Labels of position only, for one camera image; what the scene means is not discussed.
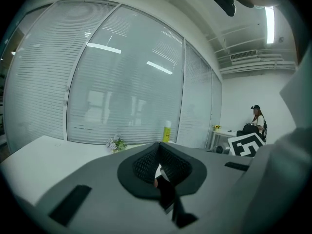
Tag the ceiling air vent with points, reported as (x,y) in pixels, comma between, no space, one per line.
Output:
(243,55)

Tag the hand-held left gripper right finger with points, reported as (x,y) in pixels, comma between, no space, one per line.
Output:
(214,179)

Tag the small sunflower pot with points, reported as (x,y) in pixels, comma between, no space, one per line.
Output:
(217,127)

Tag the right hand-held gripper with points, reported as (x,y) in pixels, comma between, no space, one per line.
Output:
(246,145)

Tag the small purple flower bunch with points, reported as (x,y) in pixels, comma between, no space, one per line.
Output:
(116,144)

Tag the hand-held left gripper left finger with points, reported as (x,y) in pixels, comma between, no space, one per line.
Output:
(97,191)

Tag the white side table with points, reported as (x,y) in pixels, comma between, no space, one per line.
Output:
(223,133)

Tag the ceiling light strip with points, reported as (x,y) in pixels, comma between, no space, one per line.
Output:
(269,24)

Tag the yellow spray can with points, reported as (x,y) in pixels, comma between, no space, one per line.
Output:
(166,131)

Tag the black head-worn camera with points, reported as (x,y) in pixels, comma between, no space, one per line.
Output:
(225,2)

